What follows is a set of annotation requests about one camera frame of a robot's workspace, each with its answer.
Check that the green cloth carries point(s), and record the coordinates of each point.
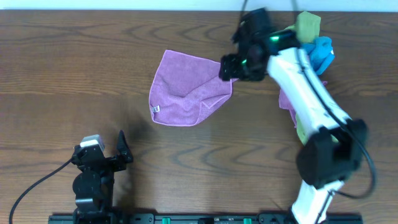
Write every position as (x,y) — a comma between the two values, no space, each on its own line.
(307,27)
(300,130)

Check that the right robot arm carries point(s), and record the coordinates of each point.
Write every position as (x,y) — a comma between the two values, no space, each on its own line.
(334,146)

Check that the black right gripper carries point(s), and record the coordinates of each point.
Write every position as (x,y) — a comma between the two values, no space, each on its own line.
(227,67)

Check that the upper green cloth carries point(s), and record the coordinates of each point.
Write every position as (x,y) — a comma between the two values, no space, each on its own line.
(307,27)

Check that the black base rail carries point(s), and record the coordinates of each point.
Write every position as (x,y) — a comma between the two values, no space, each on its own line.
(262,218)

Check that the dark purple cloth in pile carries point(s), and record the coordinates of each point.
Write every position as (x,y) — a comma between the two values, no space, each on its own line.
(285,104)

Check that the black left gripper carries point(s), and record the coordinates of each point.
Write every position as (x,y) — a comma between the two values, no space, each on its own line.
(104,160)

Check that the blue cloth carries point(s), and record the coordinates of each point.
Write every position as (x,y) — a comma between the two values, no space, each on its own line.
(320,53)

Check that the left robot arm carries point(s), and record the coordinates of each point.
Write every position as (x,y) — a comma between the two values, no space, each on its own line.
(93,187)

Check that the lower green cloth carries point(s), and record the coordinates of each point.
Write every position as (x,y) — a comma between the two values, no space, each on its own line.
(300,130)

